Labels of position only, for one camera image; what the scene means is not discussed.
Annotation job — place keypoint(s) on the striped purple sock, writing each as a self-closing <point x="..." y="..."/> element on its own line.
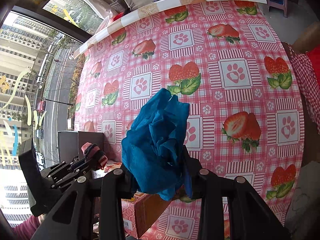
<point x="94" y="155"/>

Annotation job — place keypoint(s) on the red embroidered cushion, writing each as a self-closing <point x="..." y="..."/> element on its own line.
<point x="314" y="57"/>

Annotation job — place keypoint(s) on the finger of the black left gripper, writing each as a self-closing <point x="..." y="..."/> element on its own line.
<point x="62" y="174"/>

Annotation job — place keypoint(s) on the red white checked cloth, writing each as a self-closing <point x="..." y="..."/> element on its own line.
<point x="307" y="82"/>

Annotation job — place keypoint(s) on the pink strawberry tablecloth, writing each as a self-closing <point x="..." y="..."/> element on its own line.
<point x="221" y="57"/>

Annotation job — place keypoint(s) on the grey storage box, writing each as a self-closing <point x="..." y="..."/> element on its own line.
<point x="70" y="143"/>

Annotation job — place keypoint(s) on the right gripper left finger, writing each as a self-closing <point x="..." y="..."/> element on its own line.
<point x="72" y="216"/>

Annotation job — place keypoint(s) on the white plastic basin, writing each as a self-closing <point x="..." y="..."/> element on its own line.
<point x="107" y="21"/>

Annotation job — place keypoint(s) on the pink tissue box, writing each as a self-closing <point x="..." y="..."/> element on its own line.
<point x="140" y="211"/>

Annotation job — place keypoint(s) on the blue cloth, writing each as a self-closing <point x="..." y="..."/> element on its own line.
<point x="153" y="149"/>

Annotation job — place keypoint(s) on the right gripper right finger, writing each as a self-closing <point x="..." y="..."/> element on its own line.
<point x="249" y="216"/>

